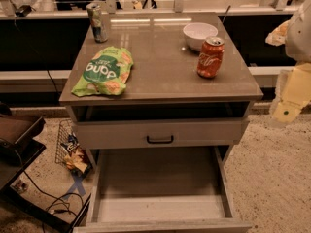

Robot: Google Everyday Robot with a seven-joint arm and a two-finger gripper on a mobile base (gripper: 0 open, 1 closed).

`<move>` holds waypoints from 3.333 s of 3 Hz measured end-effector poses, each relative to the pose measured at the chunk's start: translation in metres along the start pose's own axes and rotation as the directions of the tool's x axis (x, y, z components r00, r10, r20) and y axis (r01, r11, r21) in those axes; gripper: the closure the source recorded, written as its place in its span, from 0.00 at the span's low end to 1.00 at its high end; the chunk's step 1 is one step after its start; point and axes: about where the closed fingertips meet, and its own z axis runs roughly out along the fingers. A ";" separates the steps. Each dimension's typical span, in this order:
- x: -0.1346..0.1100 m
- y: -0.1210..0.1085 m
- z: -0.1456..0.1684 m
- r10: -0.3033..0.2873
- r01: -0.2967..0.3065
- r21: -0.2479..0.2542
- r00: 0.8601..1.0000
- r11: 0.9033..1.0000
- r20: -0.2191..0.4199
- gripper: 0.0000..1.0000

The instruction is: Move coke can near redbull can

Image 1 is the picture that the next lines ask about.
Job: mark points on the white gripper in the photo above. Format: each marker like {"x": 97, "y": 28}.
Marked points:
{"x": 299, "y": 38}

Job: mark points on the orange coke can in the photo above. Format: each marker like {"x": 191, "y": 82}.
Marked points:
{"x": 210, "y": 57}

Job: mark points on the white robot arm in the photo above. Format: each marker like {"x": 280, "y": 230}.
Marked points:
{"x": 298, "y": 38}

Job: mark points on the redbull can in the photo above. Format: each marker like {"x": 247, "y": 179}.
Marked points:
{"x": 97, "y": 25}

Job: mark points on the white bowl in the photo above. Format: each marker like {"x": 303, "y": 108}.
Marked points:
{"x": 195, "y": 34}

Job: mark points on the grey cabinet with drawers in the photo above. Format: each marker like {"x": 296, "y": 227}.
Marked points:
{"x": 164, "y": 96}

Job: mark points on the green chip bag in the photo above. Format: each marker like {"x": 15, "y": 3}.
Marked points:
{"x": 105, "y": 74}

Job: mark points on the open bottom drawer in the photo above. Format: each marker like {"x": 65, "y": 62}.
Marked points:
{"x": 169, "y": 190}

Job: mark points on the dark side cart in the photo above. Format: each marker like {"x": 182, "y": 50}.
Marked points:
{"x": 18, "y": 150}

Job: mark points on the black drawer handle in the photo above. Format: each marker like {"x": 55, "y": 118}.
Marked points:
{"x": 160, "y": 141}

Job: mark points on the wire basket with snacks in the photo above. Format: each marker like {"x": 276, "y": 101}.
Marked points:
{"x": 69, "y": 152}

